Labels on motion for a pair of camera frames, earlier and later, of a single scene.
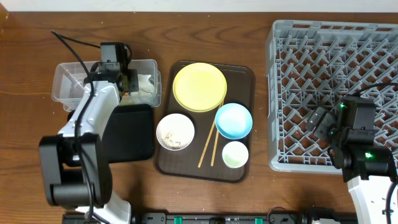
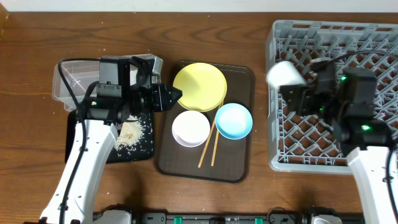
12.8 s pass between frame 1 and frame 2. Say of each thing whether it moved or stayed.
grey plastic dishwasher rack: stayed
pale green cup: moved
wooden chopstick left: stayed
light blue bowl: stayed
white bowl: moved
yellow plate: stayed
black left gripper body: moved
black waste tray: stayed
